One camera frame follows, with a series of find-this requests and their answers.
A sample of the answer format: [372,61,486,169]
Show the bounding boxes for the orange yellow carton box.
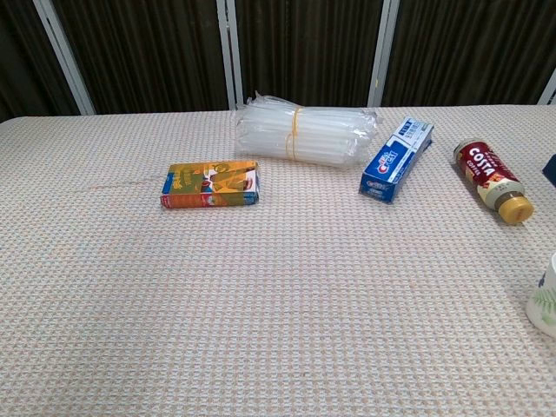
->
[159,159,261,210]

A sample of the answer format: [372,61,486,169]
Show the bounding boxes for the white screen frame post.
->
[32,0,96,116]
[536,73,556,106]
[215,0,245,110]
[367,0,401,109]

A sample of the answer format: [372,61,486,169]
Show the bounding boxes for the yellow rubber band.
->
[284,106,304,161]

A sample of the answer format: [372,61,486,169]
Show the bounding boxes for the beige woven tablecloth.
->
[0,102,556,417]

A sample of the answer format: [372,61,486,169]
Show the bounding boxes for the blue toothpaste box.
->
[358,115,435,205]

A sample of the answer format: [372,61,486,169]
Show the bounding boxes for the dark blue box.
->
[541,152,556,189]

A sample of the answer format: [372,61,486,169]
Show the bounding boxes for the Costa coffee bottle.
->
[452,138,535,226]

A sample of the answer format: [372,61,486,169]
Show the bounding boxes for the dark pleated screen panel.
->
[51,0,232,116]
[381,0,556,108]
[0,0,82,123]
[234,0,383,109]

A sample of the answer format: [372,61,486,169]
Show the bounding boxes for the white paper cup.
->
[525,251,556,336]

